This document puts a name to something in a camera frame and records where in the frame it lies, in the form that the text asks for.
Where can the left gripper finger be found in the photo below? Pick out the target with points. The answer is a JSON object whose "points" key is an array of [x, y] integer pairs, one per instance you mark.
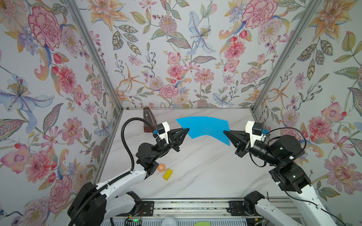
{"points": [[175, 142], [180, 132]]}

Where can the orange tape roll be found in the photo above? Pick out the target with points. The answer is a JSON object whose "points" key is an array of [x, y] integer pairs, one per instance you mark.
{"points": [[161, 168]]}

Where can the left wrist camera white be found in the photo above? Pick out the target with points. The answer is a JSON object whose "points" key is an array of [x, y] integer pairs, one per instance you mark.
{"points": [[161, 132]]}

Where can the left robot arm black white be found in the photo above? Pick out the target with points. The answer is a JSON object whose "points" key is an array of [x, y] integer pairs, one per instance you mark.
{"points": [[96, 203]]}

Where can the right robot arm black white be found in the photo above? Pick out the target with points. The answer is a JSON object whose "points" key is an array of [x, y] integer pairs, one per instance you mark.
{"points": [[287, 175]]}

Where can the brown wooden metronome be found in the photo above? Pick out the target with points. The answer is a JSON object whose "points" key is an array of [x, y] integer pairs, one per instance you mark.
{"points": [[150, 118]]}

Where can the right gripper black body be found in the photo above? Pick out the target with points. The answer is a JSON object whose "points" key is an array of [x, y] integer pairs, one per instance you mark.
{"points": [[244, 149]]}

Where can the green object at edge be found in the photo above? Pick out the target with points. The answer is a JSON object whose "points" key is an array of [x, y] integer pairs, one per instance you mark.
{"points": [[202, 223]]}

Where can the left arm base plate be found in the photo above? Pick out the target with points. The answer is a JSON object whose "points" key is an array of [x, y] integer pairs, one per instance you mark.
{"points": [[142, 209]]}

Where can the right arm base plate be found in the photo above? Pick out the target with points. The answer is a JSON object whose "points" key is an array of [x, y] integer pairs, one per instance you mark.
{"points": [[241, 208]]}

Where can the blue square paper sheet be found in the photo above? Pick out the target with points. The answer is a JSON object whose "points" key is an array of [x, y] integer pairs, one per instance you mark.
{"points": [[206, 126]]}

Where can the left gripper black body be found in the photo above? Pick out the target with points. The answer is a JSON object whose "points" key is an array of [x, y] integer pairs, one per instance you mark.
{"points": [[169, 143]]}

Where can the white round object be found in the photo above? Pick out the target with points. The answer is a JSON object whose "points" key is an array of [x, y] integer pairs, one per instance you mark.
{"points": [[169, 221]]}

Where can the aluminium front rail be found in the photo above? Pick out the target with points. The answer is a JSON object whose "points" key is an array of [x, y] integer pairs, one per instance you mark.
{"points": [[194, 208]]}

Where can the yellow block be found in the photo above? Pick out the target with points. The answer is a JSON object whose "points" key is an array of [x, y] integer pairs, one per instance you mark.
{"points": [[167, 174]]}

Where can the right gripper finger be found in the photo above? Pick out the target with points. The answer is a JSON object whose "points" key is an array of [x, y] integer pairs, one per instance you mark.
{"points": [[235, 135], [235, 143]]}

